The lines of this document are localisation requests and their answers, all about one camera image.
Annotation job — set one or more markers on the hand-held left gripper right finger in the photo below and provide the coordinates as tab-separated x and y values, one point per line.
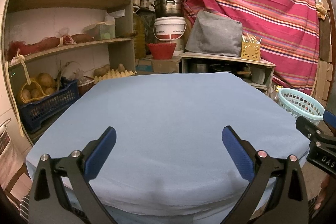
237	153

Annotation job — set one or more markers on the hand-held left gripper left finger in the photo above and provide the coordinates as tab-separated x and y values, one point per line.
102	150

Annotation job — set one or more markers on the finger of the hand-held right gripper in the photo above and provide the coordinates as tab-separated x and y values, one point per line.
330	119
307	125

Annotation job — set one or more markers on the light blue plastic basket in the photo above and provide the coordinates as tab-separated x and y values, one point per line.
284	106

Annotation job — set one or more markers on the person's right hand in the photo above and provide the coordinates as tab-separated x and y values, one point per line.
322	190

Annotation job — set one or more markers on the stacked cardboard sheets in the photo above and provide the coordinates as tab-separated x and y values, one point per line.
323	79

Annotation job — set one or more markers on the oil bottle with yellow label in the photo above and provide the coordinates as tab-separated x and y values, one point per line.
275	94

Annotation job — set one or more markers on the dark blue plastic crate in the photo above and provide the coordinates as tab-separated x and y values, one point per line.
50	108

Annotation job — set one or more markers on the white plastic container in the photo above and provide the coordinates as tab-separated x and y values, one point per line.
258	75

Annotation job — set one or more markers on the light blue tablecloth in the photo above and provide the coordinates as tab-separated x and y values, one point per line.
168	121

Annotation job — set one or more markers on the yellow egg tray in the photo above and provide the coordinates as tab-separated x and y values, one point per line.
115	77

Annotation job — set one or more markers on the brown potato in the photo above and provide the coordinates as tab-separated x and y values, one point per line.
121	67
101	70

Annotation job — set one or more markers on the black pan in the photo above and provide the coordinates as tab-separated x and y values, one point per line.
221	68

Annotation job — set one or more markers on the net bag of potatoes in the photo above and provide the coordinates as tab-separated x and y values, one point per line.
36	87

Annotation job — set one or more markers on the white fabric hamper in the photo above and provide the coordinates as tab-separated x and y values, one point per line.
10	158

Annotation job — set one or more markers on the yellow perforated utensil holder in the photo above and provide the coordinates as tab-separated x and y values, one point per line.
250	52

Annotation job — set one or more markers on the metal cooking pot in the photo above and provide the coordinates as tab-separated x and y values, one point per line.
198	67

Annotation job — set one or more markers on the low wooden cabinet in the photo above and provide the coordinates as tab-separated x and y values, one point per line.
228	59

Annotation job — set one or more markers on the blue cardboard box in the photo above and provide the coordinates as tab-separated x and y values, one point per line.
143	65

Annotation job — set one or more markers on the bundle of utensils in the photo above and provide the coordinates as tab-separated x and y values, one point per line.
252	39

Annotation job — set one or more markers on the brown cardboard box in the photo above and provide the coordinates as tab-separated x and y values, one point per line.
166	65

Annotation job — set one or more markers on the sweet potato in red net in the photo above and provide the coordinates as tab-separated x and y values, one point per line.
39	45
78	38

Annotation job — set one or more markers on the red plastic basin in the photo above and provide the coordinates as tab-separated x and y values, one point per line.
161	52

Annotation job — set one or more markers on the clear plastic container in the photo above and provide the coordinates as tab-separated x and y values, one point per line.
101	32

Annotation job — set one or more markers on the grey felt cover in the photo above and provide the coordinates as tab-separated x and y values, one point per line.
214	35

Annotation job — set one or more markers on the yellow oil jug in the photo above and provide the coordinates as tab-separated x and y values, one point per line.
139	35

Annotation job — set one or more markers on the white plastic bucket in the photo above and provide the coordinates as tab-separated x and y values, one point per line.
169	27

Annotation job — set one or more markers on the metal stockpot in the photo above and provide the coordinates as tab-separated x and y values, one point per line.
169	6

